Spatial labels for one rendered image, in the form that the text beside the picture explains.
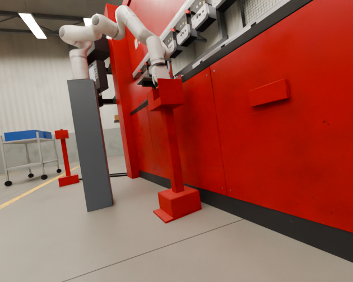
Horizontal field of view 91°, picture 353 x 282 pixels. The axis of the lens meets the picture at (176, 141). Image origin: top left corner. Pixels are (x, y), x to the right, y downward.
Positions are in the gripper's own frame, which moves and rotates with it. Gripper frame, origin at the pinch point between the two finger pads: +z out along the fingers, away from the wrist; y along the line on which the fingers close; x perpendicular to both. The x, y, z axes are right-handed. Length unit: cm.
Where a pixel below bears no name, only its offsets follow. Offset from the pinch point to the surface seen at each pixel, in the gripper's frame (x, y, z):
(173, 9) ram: -21, -35, -68
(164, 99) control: 5.0, 3.7, 5.5
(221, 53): 30.0, -20.3, -8.8
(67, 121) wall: -796, 83, -112
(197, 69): 10.6, -19.6, -8.6
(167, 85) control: 5.0, -0.3, -1.9
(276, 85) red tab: 56, -17, 16
